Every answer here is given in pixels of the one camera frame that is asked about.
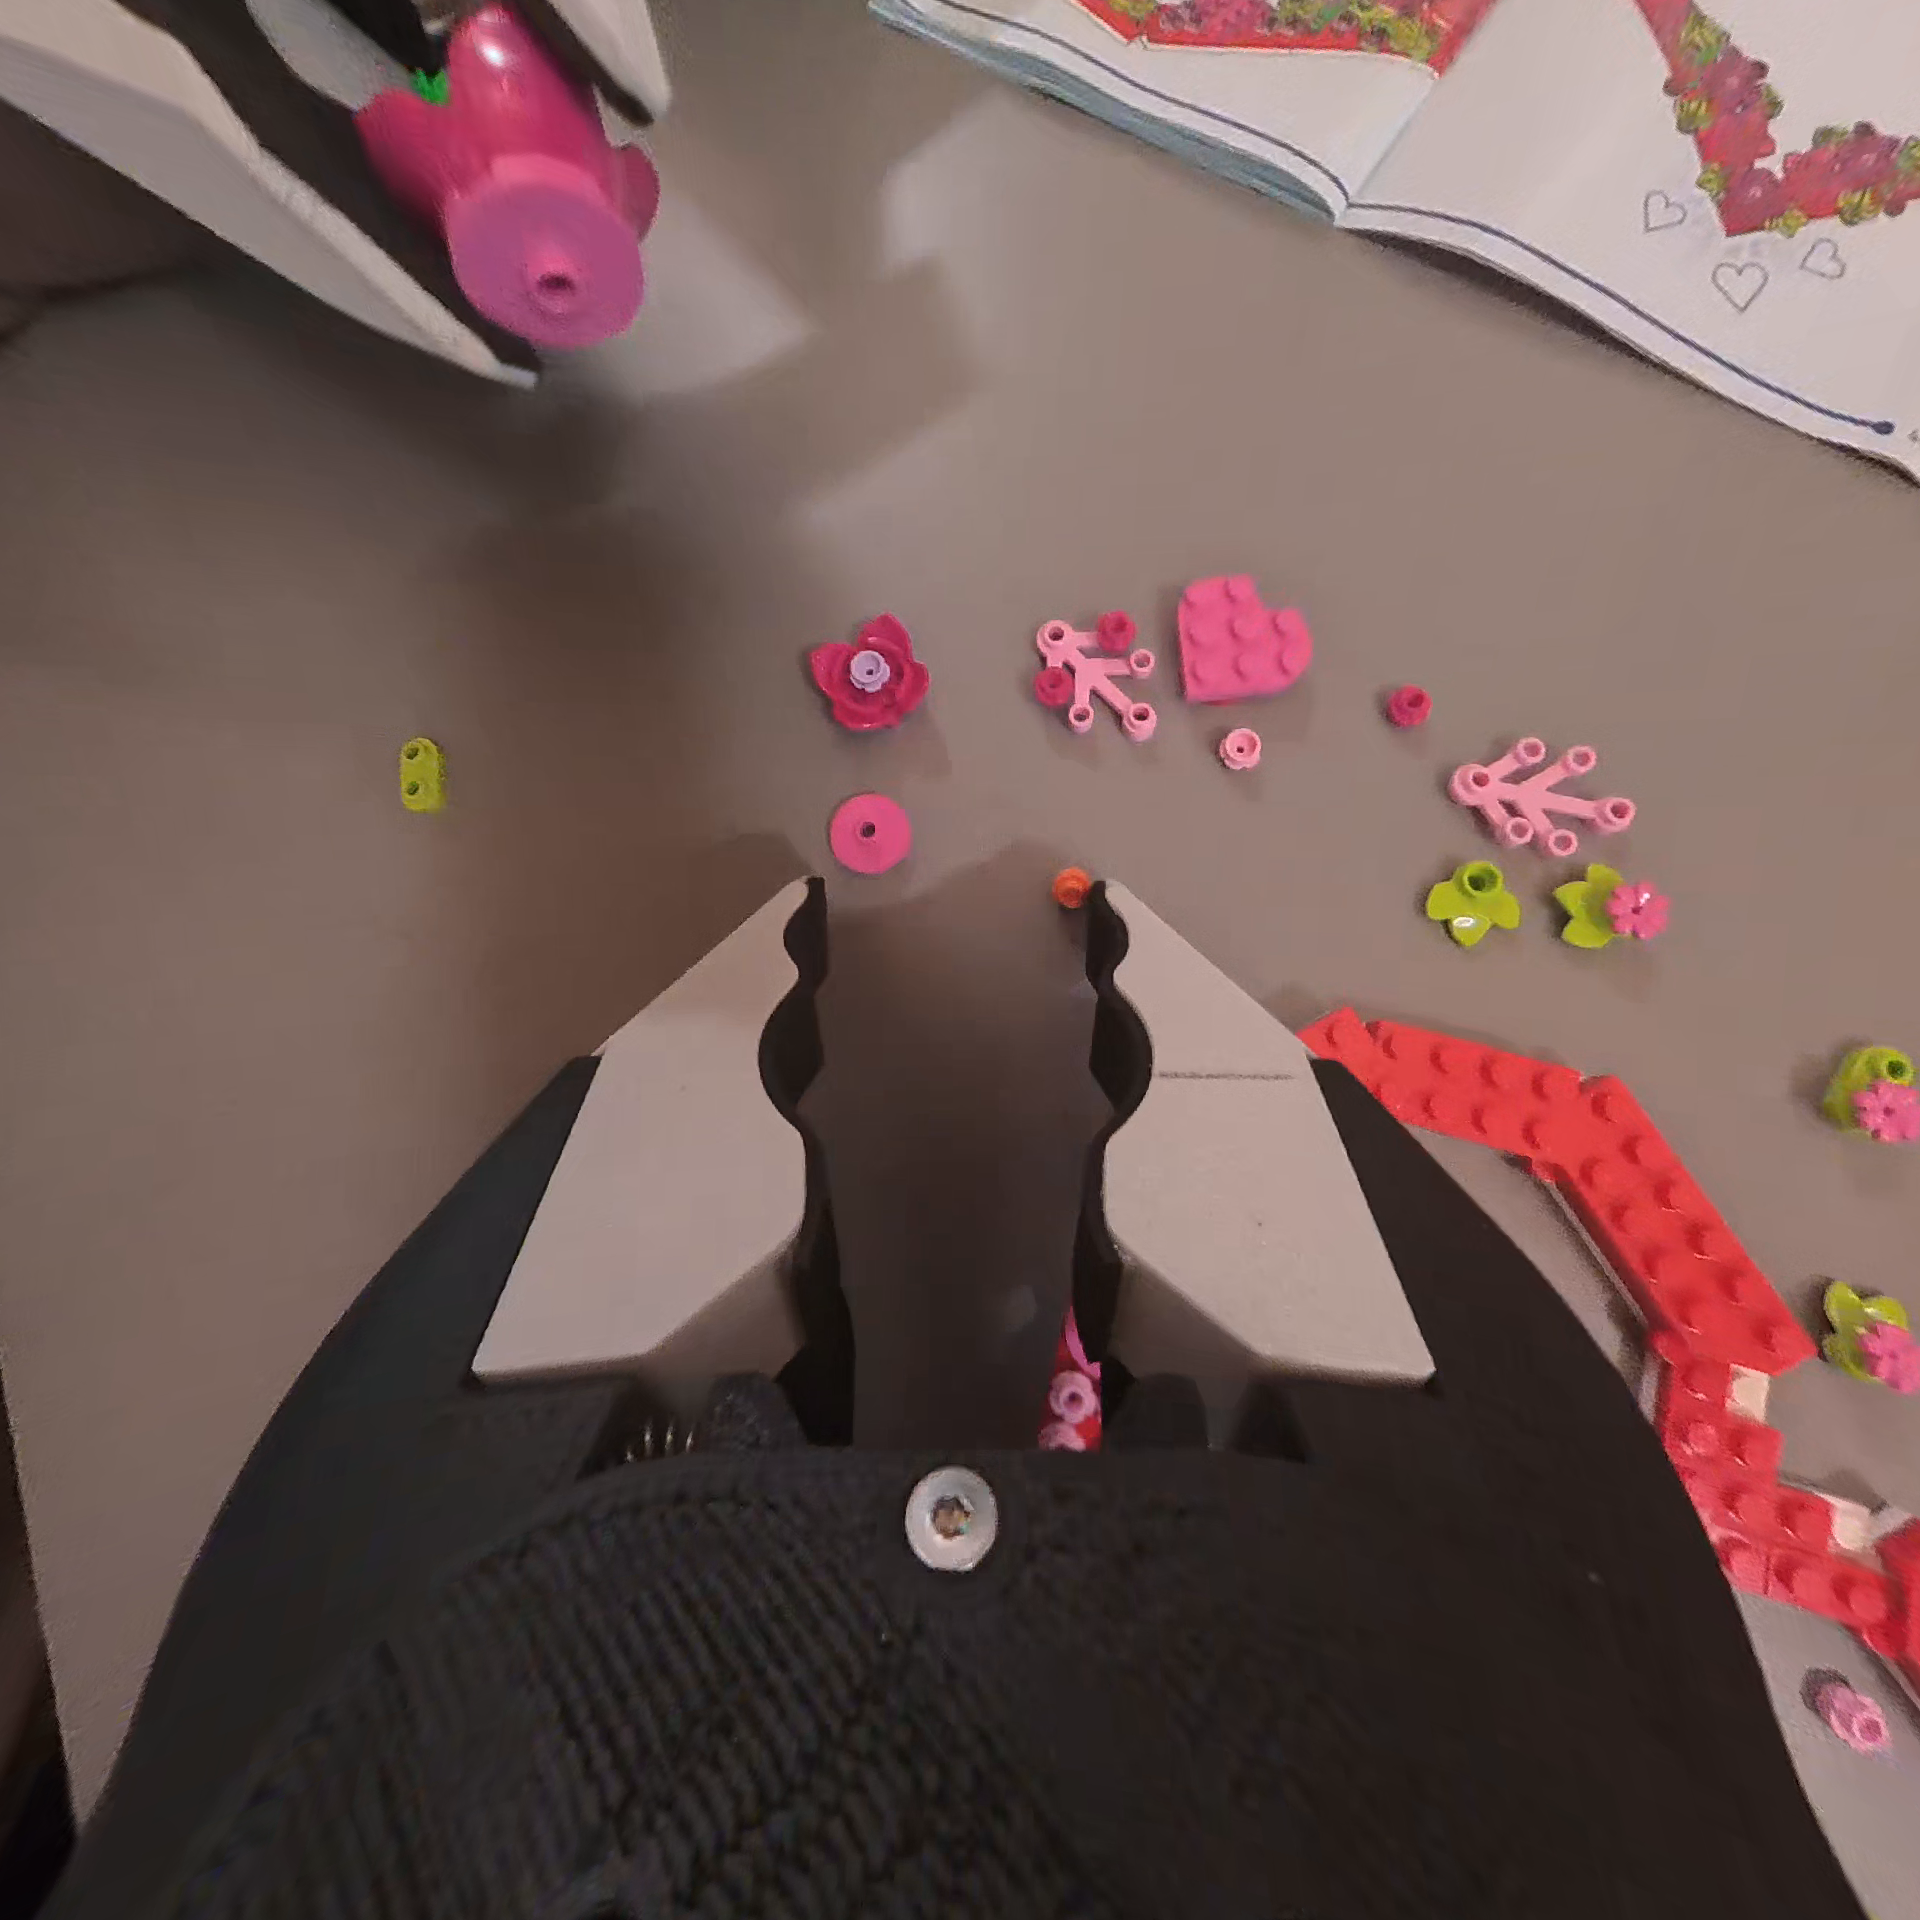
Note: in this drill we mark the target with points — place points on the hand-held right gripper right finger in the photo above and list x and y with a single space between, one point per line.
1245 1201

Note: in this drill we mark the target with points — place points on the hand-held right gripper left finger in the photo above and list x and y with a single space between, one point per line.
659 1201

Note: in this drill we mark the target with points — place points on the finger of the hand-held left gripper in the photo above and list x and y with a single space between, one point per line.
225 179
600 38

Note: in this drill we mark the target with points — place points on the pink flower lego piece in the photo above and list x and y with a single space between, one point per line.
525 226

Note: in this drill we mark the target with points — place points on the red heart lego frame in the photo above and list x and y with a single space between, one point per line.
1620 1173

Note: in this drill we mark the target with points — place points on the magenta rose with lavender stud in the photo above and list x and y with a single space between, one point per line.
849 677

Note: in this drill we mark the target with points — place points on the orange lego stud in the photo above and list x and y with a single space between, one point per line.
1067 889

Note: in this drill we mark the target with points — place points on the scattered small lego pieces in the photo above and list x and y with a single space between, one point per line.
1471 909

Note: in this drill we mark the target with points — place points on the magenta round lego plate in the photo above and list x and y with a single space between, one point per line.
855 841

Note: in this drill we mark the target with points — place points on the lime two-hole lego plate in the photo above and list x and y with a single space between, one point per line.
423 773

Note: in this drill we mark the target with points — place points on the pink branch lego piece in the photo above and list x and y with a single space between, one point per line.
1103 691
1532 797

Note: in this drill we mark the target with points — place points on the pink heart lego plate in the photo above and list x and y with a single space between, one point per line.
1245 647

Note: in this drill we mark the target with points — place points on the open instruction booklet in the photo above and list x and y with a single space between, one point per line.
1499 150

